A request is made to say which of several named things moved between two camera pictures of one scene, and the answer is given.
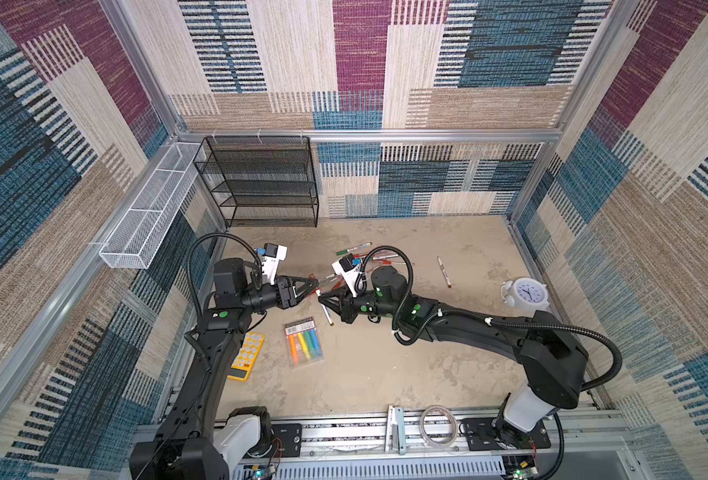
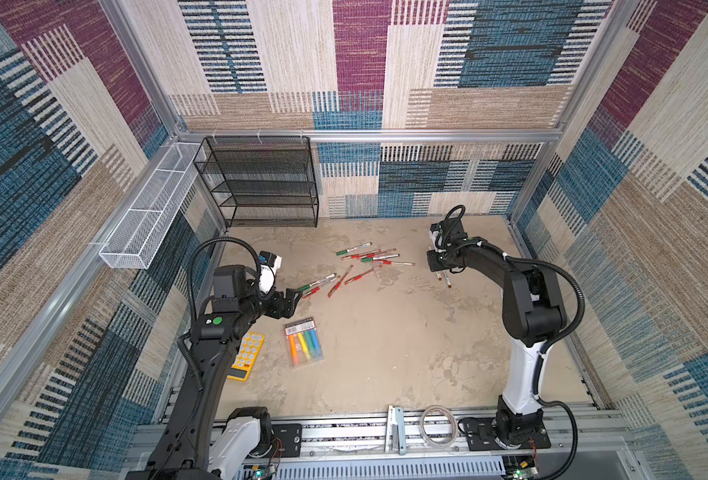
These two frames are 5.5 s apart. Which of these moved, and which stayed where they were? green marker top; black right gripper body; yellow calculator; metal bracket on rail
Moved: black right gripper body
Stayed: yellow calculator; metal bracket on rail; green marker top
